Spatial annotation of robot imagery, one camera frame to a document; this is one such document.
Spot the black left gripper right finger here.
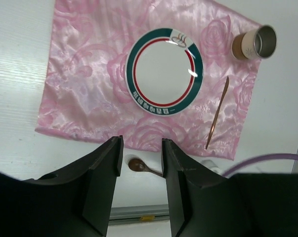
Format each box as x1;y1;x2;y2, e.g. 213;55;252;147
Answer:
161;138;225;237

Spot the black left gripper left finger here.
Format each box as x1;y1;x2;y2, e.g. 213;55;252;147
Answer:
23;136;124;237

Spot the copper knife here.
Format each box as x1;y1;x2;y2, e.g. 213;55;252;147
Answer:
205;77;230;150

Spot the pink floral satin placemat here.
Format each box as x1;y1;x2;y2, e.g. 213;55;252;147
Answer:
36;0;260;160

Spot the white plate green red rim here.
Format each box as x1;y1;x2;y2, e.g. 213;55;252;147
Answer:
125;28;204;117

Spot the steel cup with paper sleeve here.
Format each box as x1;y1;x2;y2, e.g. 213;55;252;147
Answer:
231;25;277;60

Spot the copper spoon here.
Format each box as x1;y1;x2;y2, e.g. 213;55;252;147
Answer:
128;158;163;177

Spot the aluminium front rail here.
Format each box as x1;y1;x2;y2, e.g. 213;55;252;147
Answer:
109;204;170;226

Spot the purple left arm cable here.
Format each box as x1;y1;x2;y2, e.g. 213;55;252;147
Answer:
222;153;298;177

